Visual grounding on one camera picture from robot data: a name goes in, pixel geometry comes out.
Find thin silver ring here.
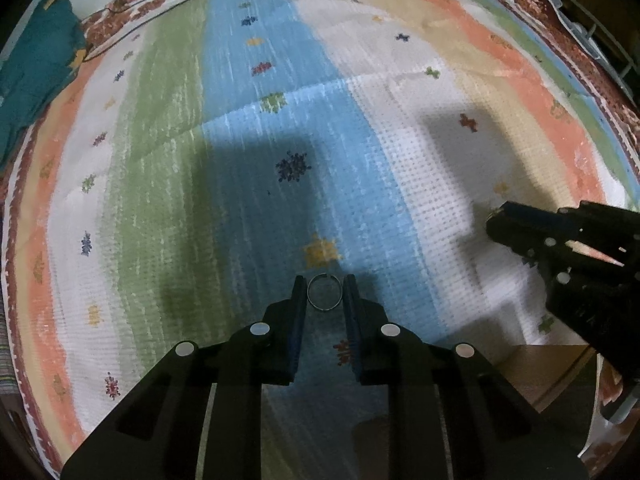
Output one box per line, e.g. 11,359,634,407
306,273,344,312

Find teal cloth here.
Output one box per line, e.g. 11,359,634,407
1,0,87,165

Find white wire rack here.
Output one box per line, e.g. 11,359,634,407
561,0,639,99

